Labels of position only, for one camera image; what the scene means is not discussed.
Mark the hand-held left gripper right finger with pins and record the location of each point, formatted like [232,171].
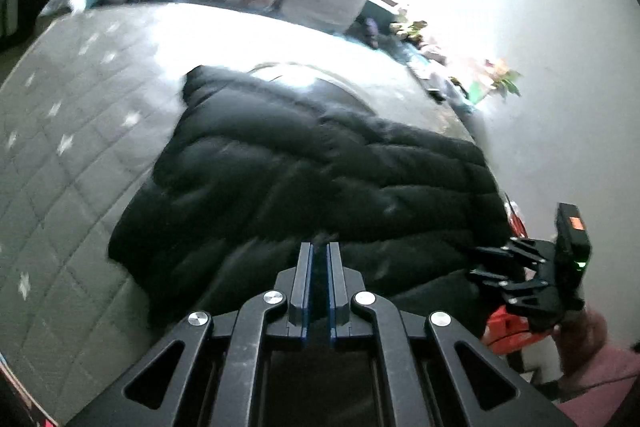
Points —
[329,292]

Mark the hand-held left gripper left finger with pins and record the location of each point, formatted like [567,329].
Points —
[311,287]

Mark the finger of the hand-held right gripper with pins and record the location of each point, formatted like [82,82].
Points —
[530,251]
[515,287]

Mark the black puffer jacket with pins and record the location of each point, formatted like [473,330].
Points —
[300,167]

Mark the person's right forearm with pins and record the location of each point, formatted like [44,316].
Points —
[585,347]

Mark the red bag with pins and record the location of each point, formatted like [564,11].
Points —
[505,329]

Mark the green plant with flowers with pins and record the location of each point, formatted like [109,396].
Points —
[502,77]

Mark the green plush toy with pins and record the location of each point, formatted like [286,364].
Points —
[407,28]

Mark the purple plush toy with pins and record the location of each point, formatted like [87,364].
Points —
[370,32]

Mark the grey star-patterned mattress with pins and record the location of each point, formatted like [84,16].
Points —
[75,157]

